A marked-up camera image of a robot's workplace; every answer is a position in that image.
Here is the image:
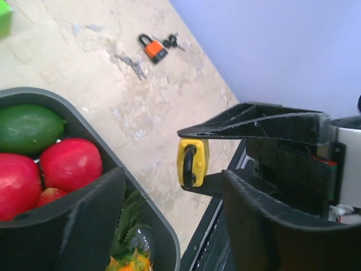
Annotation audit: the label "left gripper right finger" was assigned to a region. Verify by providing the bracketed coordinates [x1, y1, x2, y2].
[222, 171, 360, 270]

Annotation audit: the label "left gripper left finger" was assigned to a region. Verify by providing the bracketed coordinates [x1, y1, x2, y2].
[1, 168, 125, 270]

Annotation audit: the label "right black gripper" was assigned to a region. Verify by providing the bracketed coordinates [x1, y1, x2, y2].
[177, 103, 346, 217]

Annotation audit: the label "yellow black padlock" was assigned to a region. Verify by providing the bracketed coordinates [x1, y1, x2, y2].
[177, 138, 210, 189]

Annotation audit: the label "silver keys of yellow padlock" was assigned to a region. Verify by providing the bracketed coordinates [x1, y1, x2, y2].
[113, 54, 147, 81]

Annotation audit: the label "orange dragon fruit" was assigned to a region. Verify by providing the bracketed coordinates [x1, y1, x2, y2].
[106, 191, 153, 270]

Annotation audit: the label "red apple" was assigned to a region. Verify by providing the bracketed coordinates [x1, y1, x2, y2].
[39, 138, 103, 193]

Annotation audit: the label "red pomegranate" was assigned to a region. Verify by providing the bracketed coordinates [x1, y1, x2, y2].
[1, 153, 42, 221]

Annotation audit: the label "dark grey fruit tray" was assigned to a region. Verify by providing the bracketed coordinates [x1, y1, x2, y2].
[0, 86, 181, 271]

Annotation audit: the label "green avocado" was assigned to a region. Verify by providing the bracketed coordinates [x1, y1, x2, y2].
[1, 104, 67, 156]

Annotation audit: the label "black green box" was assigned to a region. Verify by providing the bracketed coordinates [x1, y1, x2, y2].
[0, 0, 14, 39]

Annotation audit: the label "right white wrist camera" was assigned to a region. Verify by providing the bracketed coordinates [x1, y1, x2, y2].
[328, 116, 360, 224]

